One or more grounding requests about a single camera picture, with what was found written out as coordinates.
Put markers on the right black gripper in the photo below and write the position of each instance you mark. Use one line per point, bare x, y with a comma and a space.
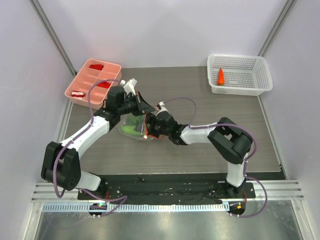
152, 125

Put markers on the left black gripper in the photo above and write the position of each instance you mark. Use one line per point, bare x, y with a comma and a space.
142, 107

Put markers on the green fake pepper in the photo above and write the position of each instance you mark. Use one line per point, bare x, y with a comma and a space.
134, 120

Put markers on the clear orange zip top bag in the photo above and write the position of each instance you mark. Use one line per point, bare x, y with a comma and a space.
141, 126

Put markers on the green fake pea pod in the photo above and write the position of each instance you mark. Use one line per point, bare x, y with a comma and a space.
130, 130

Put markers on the orange fake carrot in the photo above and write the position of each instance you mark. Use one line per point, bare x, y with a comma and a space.
221, 78

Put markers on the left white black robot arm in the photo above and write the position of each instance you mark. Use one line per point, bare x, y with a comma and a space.
61, 165

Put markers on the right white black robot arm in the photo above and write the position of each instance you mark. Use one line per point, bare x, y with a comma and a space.
230, 140

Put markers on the red fake food middle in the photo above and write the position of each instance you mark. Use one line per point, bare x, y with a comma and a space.
105, 84

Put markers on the red fake food top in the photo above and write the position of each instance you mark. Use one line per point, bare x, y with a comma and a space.
98, 67

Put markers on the red white fake food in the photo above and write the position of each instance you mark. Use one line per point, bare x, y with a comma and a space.
78, 94

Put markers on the pink compartment tray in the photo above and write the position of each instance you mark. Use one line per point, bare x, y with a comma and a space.
87, 80

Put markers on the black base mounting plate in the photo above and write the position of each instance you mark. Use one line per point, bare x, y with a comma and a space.
170, 177

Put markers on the white perforated plastic basket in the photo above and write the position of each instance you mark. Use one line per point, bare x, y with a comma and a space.
245, 75

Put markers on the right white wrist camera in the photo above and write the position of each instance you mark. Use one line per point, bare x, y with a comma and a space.
161, 107

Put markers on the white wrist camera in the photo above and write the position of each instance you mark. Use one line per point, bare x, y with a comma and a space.
129, 86
161, 107

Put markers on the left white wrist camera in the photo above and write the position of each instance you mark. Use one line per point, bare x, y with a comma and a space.
129, 86

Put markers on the white slotted cable duct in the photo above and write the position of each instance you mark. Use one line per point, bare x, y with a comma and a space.
97, 207

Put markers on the aluminium frame rail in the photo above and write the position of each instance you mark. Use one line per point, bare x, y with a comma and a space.
150, 192

